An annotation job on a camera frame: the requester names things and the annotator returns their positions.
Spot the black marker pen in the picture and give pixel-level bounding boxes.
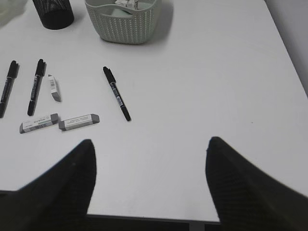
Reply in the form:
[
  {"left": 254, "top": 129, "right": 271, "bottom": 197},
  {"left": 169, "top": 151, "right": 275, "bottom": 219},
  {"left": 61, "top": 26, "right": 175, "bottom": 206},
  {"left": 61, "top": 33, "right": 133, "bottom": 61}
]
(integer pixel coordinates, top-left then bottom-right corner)
[
  {"left": 27, "top": 59, "right": 46, "bottom": 116},
  {"left": 103, "top": 66, "right": 131, "bottom": 122},
  {"left": 0, "top": 60, "right": 19, "bottom": 118}
]

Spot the black mesh pen holder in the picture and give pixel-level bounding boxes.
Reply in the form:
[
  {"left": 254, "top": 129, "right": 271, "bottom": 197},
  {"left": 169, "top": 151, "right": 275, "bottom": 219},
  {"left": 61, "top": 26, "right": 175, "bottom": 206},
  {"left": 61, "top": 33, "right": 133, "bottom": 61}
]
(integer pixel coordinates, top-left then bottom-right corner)
[{"left": 33, "top": 0, "right": 74, "bottom": 30}]

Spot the white grey eraser lower right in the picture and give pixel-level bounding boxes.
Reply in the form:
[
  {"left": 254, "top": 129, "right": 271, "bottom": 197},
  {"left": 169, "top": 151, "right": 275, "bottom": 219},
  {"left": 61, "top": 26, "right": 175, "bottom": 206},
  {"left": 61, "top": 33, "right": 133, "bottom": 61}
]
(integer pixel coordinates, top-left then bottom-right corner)
[{"left": 58, "top": 114, "right": 100, "bottom": 131}]

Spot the white waste paper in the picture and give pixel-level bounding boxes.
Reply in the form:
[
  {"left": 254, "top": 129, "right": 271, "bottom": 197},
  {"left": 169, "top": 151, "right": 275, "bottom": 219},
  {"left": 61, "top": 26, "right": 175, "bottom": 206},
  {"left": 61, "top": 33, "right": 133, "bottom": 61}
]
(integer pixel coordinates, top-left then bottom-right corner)
[{"left": 115, "top": 0, "right": 139, "bottom": 10}]

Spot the white grey eraser lower left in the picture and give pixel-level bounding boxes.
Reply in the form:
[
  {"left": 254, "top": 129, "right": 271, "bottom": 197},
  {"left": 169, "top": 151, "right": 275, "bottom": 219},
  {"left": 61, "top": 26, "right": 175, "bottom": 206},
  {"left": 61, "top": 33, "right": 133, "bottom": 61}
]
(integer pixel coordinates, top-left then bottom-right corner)
[{"left": 19, "top": 113, "right": 59, "bottom": 134}]

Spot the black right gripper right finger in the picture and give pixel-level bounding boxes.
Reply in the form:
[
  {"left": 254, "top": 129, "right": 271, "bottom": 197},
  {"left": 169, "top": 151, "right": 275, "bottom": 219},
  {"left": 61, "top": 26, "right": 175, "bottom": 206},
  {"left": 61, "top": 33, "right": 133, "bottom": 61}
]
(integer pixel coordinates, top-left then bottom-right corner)
[{"left": 205, "top": 137, "right": 308, "bottom": 231}]

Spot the pale green wavy glass plate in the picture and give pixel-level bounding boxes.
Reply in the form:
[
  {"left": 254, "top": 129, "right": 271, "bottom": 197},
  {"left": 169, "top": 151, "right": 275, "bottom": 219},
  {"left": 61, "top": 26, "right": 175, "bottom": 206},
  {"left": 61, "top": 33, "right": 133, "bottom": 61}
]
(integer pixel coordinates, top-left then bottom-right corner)
[{"left": 0, "top": 0, "right": 28, "bottom": 28}]

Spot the white grey eraser upper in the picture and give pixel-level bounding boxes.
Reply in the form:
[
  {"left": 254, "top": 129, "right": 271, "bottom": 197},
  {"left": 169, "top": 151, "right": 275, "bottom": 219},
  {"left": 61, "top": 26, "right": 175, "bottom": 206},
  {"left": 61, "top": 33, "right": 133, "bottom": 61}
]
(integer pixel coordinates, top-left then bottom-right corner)
[{"left": 48, "top": 75, "right": 62, "bottom": 102}]

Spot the pale green woven plastic basket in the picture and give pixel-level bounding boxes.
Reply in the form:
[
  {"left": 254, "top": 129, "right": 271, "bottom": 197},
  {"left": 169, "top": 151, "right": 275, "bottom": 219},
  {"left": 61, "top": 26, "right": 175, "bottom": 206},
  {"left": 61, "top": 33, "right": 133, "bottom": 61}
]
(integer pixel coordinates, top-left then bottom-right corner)
[{"left": 84, "top": 0, "right": 174, "bottom": 45}]

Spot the white grey eraser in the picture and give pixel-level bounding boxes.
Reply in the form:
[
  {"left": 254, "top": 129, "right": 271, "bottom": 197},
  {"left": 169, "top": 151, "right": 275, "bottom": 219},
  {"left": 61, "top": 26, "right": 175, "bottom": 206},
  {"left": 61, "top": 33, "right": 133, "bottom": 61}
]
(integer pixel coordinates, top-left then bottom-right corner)
[
  {"left": 48, "top": 75, "right": 62, "bottom": 102},
  {"left": 58, "top": 114, "right": 100, "bottom": 131},
  {"left": 19, "top": 113, "right": 59, "bottom": 134}
]

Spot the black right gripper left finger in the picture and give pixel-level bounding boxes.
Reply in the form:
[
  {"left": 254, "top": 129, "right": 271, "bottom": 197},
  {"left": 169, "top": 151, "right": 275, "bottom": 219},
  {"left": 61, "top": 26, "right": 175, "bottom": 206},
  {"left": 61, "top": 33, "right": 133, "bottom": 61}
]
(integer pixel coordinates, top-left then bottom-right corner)
[{"left": 0, "top": 139, "right": 96, "bottom": 231}]

